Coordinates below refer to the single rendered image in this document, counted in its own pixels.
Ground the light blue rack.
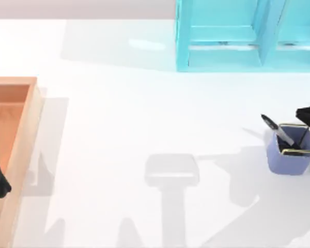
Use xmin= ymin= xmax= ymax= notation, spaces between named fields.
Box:
xmin=175 ymin=0 xmax=310 ymax=73

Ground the black marker pen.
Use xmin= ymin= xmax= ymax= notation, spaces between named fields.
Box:
xmin=260 ymin=113 xmax=296 ymax=147

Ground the blue pen holder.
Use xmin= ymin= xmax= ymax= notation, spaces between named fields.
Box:
xmin=266 ymin=123 xmax=310 ymax=177

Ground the shallow salmon-coloured box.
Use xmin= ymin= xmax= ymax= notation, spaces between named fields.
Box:
xmin=0 ymin=76 xmax=46 ymax=248

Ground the thin black pen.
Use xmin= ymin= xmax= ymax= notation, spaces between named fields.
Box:
xmin=298 ymin=127 xmax=310 ymax=148

